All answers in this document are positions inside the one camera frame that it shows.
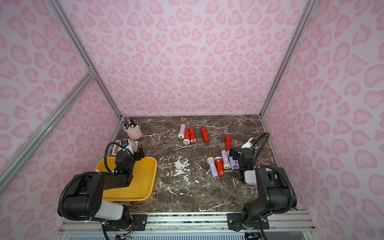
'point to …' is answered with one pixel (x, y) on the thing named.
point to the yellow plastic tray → (143, 187)
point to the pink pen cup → (132, 128)
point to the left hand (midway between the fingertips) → (134, 145)
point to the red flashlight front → (219, 165)
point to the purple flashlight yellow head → (227, 165)
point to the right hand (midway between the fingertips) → (240, 144)
